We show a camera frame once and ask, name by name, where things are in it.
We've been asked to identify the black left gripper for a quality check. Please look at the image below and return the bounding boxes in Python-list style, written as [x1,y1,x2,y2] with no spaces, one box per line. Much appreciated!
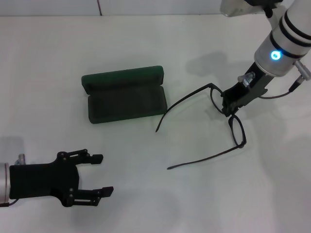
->
[9,148,114,208]

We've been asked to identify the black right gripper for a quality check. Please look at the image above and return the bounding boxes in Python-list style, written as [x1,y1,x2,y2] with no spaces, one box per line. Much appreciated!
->
[222,61,269,117]

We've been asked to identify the black glasses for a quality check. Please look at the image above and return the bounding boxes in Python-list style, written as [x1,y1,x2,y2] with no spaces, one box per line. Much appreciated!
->
[155,83,247,170]

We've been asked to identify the green glasses case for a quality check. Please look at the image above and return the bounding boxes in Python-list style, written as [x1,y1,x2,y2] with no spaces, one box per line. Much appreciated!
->
[81,65,168,124]

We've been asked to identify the right gripper cable with plug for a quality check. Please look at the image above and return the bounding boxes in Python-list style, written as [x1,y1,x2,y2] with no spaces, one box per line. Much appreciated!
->
[237,60,311,100]

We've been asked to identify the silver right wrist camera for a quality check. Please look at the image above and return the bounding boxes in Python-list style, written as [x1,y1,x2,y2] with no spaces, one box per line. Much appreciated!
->
[220,0,285,17]

